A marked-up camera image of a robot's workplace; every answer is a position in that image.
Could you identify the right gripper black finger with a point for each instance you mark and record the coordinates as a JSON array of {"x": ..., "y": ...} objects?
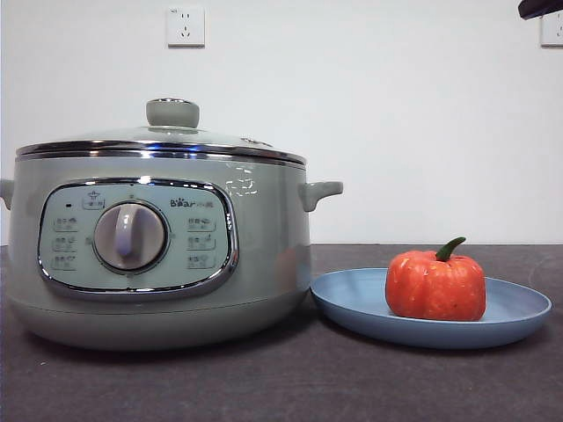
[{"x": 543, "y": 6}]

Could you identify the orange pumpkin with green stem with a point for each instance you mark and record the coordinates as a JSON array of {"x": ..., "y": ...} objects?
[{"x": 435, "y": 290}]

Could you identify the glass steamer lid with knob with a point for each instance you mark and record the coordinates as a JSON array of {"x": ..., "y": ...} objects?
[{"x": 172, "y": 113}]

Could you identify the blue round plate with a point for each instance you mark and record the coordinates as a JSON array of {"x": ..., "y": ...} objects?
[{"x": 352, "y": 307}]

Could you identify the pale green electric steamer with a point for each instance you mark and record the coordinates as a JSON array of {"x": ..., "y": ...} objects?
[{"x": 264, "y": 264}]

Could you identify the white wall socket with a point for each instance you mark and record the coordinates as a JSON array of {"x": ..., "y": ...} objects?
[
  {"x": 553, "y": 33},
  {"x": 185, "y": 27}
]

